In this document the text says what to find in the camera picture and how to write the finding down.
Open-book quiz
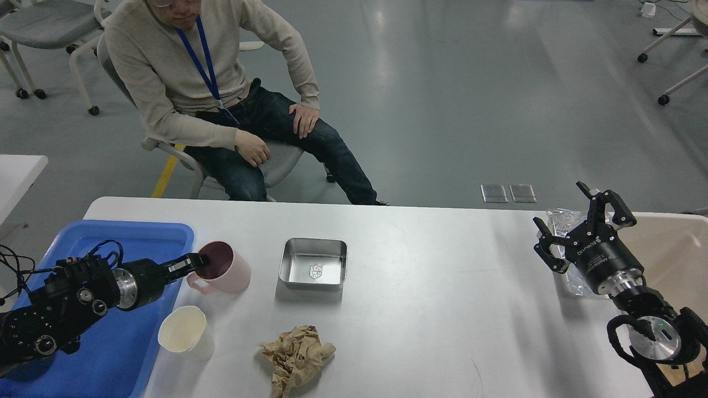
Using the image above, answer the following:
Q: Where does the white side table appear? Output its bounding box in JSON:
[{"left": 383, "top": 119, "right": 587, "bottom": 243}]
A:
[{"left": 1, "top": 154, "right": 48, "bottom": 222}]

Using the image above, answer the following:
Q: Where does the black cables left edge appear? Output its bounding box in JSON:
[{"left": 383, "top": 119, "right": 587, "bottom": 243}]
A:
[{"left": 0, "top": 243, "right": 50, "bottom": 305}]

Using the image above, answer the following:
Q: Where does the pink mug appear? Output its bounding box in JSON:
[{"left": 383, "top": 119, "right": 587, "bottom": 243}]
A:
[{"left": 185, "top": 241, "right": 251, "bottom": 295}]

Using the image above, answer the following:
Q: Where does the beige plastic bin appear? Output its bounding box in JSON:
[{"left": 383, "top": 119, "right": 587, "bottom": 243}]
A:
[{"left": 619, "top": 214, "right": 706, "bottom": 385}]

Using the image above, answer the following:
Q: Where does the grey chair top left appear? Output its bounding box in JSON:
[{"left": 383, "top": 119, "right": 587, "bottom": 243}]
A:
[{"left": 1, "top": 1, "right": 112, "bottom": 116}]

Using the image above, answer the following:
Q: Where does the right floor socket plate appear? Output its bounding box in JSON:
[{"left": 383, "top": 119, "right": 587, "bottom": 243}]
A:
[{"left": 509, "top": 184, "right": 538, "bottom": 203}]

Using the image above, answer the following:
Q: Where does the cream paper cup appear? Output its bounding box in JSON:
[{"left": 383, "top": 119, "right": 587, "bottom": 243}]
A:
[{"left": 158, "top": 306, "right": 215, "bottom": 361}]

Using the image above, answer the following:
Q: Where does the chair legs top right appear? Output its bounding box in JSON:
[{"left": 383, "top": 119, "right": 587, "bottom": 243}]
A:
[{"left": 637, "top": 0, "right": 708, "bottom": 106}]

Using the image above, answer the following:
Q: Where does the square steel tin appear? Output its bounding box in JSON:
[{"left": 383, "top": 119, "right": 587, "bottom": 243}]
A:
[{"left": 278, "top": 238, "right": 347, "bottom": 291}]

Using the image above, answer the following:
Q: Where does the aluminium foil tray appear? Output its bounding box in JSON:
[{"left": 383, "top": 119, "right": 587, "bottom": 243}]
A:
[{"left": 546, "top": 208, "right": 601, "bottom": 299}]

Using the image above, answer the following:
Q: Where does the left floor socket plate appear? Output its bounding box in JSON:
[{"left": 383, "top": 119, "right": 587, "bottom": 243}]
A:
[{"left": 480, "top": 184, "right": 509, "bottom": 203}]

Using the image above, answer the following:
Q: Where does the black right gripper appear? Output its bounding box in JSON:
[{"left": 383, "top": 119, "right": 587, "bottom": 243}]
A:
[{"left": 533, "top": 181, "right": 645, "bottom": 295}]

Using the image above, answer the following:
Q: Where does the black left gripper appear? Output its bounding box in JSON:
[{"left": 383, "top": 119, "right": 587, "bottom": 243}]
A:
[{"left": 113, "top": 253, "right": 210, "bottom": 311}]

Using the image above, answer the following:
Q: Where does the blue plastic tray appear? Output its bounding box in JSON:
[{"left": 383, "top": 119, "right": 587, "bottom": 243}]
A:
[{"left": 1, "top": 220, "right": 193, "bottom": 397}]

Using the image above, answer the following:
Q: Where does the crumpled brown paper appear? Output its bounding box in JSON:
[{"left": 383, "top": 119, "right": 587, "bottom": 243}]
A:
[{"left": 258, "top": 325, "right": 336, "bottom": 397}]

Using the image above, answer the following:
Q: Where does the floor socket plate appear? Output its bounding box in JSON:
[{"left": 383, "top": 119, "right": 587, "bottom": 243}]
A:
[
  {"left": 480, "top": 184, "right": 509, "bottom": 203},
  {"left": 509, "top": 184, "right": 538, "bottom": 203}
]

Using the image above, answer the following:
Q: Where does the seated person beige sweater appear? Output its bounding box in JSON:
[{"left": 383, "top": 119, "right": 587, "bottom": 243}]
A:
[{"left": 104, "top": 1, "right": 380, "bottom": 206}]

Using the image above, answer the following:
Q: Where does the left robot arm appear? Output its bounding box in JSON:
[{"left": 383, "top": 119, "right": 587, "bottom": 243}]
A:
[{"left": 2, "top": 244, "right": 211, "bottom": 375}]

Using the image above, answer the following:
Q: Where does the grey office chair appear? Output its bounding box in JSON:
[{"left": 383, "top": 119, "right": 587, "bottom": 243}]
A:
[{"left": 97, "top": 35, "right": 304, "bottom": 199}]

